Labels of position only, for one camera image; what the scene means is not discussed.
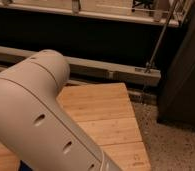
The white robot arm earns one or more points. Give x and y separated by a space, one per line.
35 127

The metal diagonal rod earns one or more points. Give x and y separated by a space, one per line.
150 63

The dark cabinet on right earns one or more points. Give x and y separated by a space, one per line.
176 100

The blue cloth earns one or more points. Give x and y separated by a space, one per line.
24 167

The white window frame ledge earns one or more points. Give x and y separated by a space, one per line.
117 10

